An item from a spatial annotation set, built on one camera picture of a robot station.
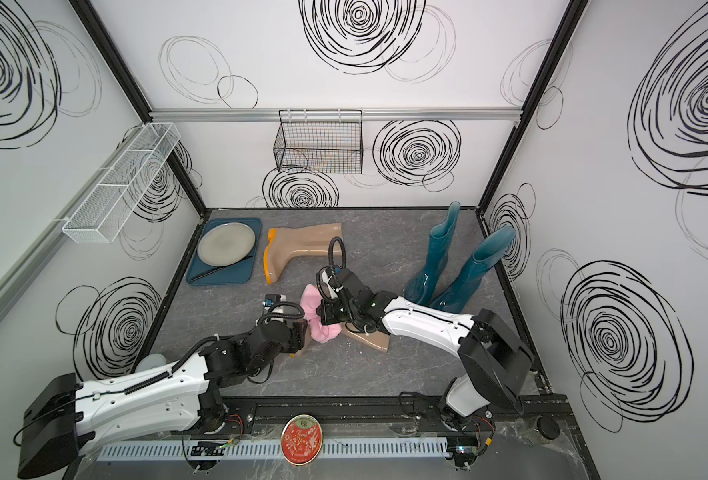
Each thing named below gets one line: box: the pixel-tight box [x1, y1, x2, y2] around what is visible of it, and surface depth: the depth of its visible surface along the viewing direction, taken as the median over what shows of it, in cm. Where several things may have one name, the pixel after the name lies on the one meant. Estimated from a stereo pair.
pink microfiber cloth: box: [300, 284, 342, 343], surface depth 79 cm
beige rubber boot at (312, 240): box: [263, 222, 343, 284], surface depth 104 cm
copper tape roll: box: [135, 353, 167, 373], surface depth 79 cm
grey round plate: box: [197, 222, 256, 267], surface depth 111 cm
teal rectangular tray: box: [186, 218, 263, 286], surface depth 107 cm
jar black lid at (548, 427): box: [537, 416, 560, 440], surface depth 65 cm
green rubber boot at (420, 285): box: [404, 201, 462, 305], surface depth 93 cm
